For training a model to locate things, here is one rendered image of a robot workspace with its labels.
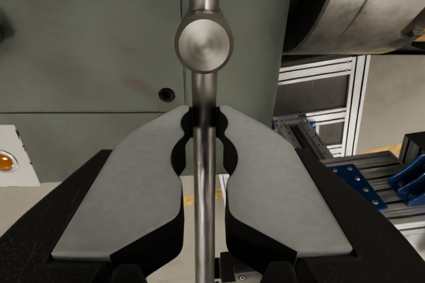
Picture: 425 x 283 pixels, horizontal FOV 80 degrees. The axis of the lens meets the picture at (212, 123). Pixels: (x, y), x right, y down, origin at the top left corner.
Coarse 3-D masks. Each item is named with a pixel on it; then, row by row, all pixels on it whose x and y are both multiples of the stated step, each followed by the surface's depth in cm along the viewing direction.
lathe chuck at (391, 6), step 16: (368, 0) 23; (384, 0) 23; (400, 0) 23; (416, 0) 23; (368, 16) 24; (384, 16) 24; (400, 16) 24; (352, 32) 27; (368, 32) 27; (384, 32) 27; (416, 32) 27; (336, 48) 30; (352, 48) 30; (368, 48) 30; (384, 48) 30
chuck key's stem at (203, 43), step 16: (192, 16) 9; (208, 16) 9; (224, 16) 12; (176, 32) 9; (192, 32) 9; (208, 32) 9; (224, 32) 9; (176, 48) 9; (192, 48) 9; (208, 48) 9; (224, 48) 9; (192, 64) 10; (208, 64) 10; (224, 64) 10
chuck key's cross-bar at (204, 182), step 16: (192, 0) 10; (208, 0) 10; (192, 80) 12; (208, 80) 12; (192, 96) 12; (208, 96) 12; (208, 112) 12; (208, 128) 13; (208, 144) 13; (208, 160) 13; (208, 176) 13; (208, 192) 14; (208, 208) 14; (208, 224) 14; (208, 240) 14; (208, 256) 15; (208, 272) 15
